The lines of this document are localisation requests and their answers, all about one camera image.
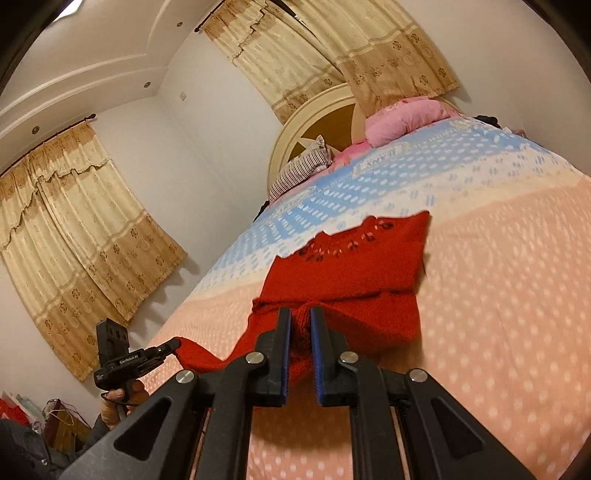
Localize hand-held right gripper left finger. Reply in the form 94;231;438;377
60;307;294;480

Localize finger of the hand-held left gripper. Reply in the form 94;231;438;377
147;338;183;370

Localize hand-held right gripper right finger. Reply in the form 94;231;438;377
309;306;539;480

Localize red embroidered knit sweater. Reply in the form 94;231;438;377
178;211;431;386

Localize person's left forearm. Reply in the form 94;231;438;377
81;413;114;455

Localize person's left hand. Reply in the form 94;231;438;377
102;379;151;432

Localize pale paper bag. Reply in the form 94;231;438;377
14;392;44;426

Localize beige patterned curtain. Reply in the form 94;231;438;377
0;122;188;384
281;0;462;114
201;0;345;124

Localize person's dark jacket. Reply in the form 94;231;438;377
0;418;63;480

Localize polka dot bed sheet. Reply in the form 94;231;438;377
139;115;591;480

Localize striped pillow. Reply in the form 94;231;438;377
269;135;335;202

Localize pink floral blanket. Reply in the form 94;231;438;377
332;138;370;168

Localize cream wooden headboard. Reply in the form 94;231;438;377
267;83;370;201

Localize pink pillow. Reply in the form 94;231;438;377
365;98;455;147

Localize dark cloth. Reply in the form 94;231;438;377
475;114;513;134

